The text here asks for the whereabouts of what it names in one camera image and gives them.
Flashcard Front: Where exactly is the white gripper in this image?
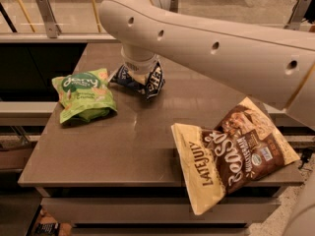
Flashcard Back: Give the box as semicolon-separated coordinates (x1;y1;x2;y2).
121;43;158;86

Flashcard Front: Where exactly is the blue chip bag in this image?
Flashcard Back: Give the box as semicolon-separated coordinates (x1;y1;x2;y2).
109;62;165;100

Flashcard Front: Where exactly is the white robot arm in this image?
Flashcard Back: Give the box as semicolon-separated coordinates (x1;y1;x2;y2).
99;0;315;127

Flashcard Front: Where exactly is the green rice chip bag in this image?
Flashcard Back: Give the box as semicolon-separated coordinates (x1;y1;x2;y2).
52;68;117;124

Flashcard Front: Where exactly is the brown Late July chip bag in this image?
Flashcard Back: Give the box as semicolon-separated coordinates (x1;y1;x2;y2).
171;98;299;215

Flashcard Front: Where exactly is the yellow pole middle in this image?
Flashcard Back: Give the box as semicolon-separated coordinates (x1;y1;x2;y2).
91;0;101;32

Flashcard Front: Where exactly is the yellow pole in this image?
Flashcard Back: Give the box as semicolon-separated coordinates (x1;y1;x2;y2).
91;0;101;32
17;0;36;32

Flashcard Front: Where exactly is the grey lower table shelf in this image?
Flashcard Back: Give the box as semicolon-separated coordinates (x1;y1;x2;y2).
41;198;280;236

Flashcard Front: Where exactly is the yellow pole left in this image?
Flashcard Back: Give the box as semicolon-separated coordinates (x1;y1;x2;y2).
17;0;36;32

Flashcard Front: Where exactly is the dark snack package on floor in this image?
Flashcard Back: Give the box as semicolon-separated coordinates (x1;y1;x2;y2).
34;223;60;236

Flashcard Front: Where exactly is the metal railing bracket middle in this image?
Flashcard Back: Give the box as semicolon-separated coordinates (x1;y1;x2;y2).
170;0;179;13

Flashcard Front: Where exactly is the metal railing bracket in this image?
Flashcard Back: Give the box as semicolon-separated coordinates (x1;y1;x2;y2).
35;0;61;38
170;0;179;13
284;0;312;30

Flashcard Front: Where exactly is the metal railing bracket left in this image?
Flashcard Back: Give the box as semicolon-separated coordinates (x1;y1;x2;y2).
35;0;61;38

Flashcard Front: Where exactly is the metal railing bracket right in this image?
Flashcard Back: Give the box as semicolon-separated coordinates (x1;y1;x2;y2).
284;0;312;30

